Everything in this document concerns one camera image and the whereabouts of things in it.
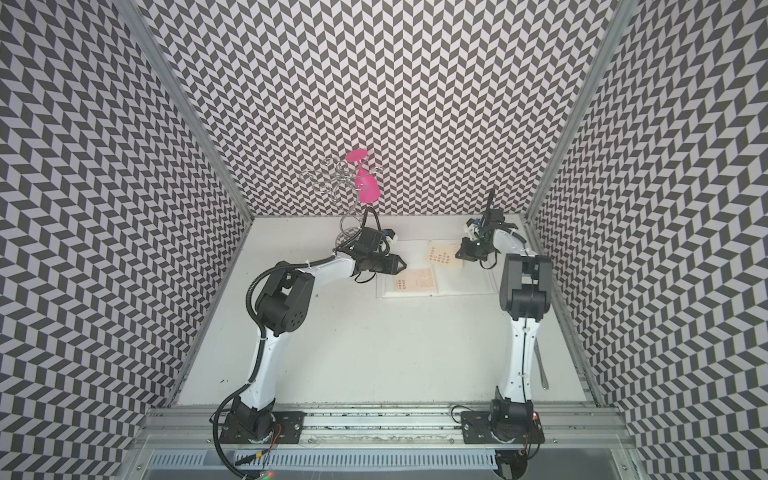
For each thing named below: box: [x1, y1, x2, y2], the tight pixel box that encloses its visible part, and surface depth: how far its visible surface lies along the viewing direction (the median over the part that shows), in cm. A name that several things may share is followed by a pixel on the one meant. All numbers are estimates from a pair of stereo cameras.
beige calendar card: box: [425, 240, 463, 268], surface depth 107 cm
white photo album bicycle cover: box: [376, 239, 499, 298], surface depth 102 cm
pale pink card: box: [396, 268, 437, 292], surface depth 101 cm
